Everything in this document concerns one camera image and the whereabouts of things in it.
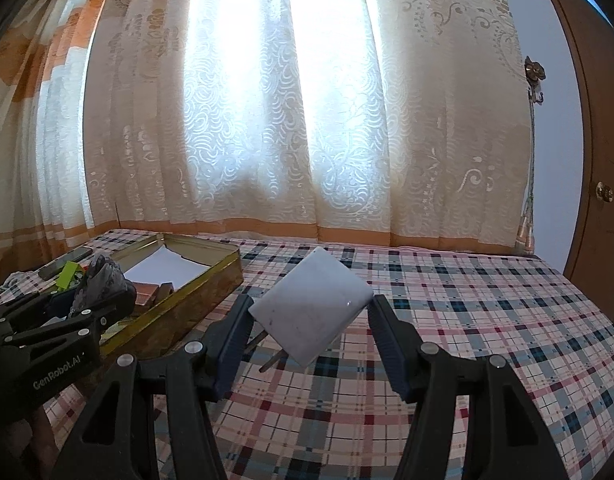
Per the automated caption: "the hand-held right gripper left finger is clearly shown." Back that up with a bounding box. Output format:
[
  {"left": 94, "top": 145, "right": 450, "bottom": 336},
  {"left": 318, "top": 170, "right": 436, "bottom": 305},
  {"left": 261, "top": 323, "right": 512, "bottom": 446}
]
[{"left": 52, "top": 294, "right": 255, "bottom": 480}]

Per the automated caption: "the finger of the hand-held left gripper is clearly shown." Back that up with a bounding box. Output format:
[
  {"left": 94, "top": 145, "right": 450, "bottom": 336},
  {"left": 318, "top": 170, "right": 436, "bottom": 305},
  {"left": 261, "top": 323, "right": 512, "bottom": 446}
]
[
  {"left": 7, "top": 290, "right": 136, "bottom": 349},
  {"left": 0, "top": 290, "right": 80, "bottom": 334}
]

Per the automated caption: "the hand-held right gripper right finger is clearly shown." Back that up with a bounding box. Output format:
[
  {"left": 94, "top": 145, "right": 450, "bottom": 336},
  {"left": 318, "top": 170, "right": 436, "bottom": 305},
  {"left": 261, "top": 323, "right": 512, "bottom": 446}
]
[{"left": 368, "top": 294, "right": 570, "bottom": 480}]

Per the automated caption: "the dark grey stone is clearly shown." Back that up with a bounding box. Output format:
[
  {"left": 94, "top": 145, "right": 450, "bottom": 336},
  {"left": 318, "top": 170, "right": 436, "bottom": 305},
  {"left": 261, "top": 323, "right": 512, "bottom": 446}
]
[{"left": 69, "top": 254, "right": 136, "bottom": 318}]

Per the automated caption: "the gold tin box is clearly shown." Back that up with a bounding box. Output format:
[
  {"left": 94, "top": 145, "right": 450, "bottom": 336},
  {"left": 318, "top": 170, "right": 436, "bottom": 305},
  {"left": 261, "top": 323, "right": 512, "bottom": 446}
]
[{"left": 52, "top": 233, "right": 244, "bottom": 356}]

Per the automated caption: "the copper metal box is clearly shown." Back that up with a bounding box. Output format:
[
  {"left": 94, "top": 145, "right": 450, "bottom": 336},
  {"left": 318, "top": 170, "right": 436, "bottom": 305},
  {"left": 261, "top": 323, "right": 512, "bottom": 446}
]
[{"left": 132, "top": 282, "right": 160, "bottom": 307}]

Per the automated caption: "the white charger plug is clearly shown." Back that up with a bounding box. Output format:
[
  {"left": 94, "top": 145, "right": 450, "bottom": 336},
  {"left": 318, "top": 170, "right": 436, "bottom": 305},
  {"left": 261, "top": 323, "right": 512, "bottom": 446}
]
[{"left": 248, "top": 246, "right": 375, "bottom": 374}]

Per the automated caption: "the plaid tablecloth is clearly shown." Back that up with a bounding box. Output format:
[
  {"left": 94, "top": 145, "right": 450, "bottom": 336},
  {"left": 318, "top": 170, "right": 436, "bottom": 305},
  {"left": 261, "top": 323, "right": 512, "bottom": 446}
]
[{"left": 37, "top": 228, "right": 614, "bottom": 480}]

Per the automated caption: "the white paper sheet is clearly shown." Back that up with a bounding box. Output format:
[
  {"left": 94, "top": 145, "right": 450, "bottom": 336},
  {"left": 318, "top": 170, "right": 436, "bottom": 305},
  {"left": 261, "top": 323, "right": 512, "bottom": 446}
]
[{"left": 122, "top": 245, "right": 210, "bottom": 288}]

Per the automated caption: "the cream lace curtain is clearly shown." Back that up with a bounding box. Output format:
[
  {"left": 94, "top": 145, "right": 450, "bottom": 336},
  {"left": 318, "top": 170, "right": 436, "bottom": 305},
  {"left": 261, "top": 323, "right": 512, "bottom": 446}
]
[{"left": 0, "top": 0, "right": 535, "bottom": 271}]

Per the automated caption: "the brass curtain holdback hook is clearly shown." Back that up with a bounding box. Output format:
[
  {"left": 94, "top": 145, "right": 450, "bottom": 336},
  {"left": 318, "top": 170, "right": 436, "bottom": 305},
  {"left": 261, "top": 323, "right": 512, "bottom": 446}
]
[{"left": 524, "top": 56, "right": 547, "bottom": 105}]

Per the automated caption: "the brown wooden door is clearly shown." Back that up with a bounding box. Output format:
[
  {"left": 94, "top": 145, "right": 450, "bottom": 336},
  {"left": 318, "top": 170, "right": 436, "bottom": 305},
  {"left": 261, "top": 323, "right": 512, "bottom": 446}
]
[{"left": 534, "top": 0, "right": 614, "bottom": 326}]

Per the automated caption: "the tasselled curtain tieback cord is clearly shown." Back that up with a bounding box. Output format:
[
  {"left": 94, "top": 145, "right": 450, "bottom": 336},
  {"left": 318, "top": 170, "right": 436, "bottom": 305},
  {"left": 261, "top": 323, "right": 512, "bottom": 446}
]
[{"left": 514, "top": 87, "right": 538, "bottom": 256}]

